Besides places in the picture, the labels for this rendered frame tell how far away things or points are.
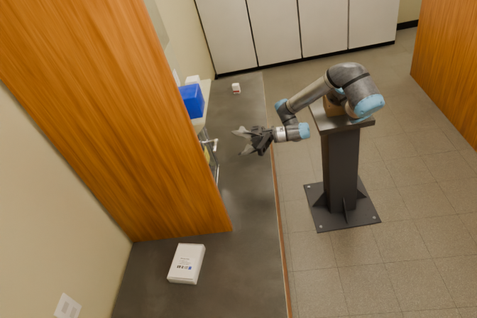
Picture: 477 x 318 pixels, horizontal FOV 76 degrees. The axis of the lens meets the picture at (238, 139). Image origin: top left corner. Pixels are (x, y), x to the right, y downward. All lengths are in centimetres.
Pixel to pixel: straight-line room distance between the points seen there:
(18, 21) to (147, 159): 55
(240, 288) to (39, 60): 104
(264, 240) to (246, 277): 17
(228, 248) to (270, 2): 330
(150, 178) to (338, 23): 362
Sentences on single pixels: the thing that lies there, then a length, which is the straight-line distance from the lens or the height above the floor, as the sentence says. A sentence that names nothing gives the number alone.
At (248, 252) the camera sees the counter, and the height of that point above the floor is 94.
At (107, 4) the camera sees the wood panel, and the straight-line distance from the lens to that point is 89.
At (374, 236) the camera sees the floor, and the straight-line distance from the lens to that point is 253.
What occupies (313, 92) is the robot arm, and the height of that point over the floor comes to 136.
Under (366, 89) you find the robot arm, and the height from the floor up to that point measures 143.
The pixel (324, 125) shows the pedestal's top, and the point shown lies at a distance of 189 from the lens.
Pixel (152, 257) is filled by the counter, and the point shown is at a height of 94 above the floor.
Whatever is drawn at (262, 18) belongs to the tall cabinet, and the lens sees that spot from 422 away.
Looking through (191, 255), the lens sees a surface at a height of 98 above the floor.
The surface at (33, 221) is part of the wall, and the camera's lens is 120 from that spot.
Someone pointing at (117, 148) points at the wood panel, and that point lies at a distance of 116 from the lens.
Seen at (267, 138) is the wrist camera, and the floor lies 123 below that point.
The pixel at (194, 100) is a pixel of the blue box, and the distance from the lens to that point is 110.
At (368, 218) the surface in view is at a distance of 259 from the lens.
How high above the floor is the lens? 214
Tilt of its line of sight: 39 degrees down
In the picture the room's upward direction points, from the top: 16 degrees counter-clockwise
